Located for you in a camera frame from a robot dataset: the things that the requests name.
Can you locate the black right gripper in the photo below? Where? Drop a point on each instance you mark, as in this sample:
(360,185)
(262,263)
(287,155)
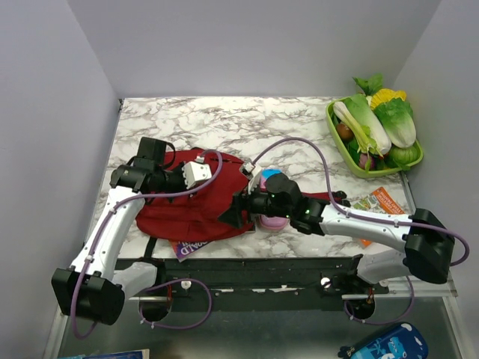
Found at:
(233,216)

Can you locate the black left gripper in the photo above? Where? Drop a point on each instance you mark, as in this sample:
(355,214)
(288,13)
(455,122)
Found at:
(179,169)

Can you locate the red student backpack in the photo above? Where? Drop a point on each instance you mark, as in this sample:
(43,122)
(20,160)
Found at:
(194,218)

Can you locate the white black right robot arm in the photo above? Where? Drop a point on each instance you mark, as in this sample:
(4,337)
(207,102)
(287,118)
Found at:
(418,244)

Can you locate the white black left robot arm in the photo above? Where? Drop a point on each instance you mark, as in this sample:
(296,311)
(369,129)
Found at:
(91,288)

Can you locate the pink blue pencil case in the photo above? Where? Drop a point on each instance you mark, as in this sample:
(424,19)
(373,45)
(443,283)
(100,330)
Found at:
(267,222)

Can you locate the orange purple Roald Dahl book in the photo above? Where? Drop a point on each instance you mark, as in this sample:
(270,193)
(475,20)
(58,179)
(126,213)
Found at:
(183,250)

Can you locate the green vegetable basket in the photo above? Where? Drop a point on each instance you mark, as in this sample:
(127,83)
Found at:
(381,167)

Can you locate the brown mushroom toy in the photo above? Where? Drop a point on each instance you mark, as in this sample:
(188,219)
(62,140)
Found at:
(344,132)

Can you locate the purple onion toy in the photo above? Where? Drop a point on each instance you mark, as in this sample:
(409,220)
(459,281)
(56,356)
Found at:
(367,162)

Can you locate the orange green Treehouse book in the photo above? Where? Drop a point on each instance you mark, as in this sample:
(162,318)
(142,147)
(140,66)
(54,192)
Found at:
(378,201)

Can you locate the white green bok choy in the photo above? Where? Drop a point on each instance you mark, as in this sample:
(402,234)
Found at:
(355,112)

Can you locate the green round pumpkin toy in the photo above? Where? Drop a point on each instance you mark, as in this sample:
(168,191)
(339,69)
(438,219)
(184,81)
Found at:
(401,157)

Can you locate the blue book at bottom edge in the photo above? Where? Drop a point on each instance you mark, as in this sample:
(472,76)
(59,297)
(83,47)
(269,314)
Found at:
(135,354)

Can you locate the green leafy vegetable toy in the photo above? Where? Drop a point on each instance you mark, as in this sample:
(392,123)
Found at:
(371,85)

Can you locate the yellow corn toy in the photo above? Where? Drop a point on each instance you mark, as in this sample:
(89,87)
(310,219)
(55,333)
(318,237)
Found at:
(385,95)

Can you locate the green napa cabbage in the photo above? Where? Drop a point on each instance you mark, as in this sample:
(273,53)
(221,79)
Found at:
(396,117)

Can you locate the dark blue pencil case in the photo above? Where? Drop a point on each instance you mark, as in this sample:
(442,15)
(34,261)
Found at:
(402,340)

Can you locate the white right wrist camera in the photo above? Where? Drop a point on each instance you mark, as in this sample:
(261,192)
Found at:
(253,173)

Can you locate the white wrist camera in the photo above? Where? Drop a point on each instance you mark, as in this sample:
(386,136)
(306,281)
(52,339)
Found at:
(195,173)
(253,173)

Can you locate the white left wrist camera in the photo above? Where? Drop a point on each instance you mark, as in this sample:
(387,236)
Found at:
(195,173)

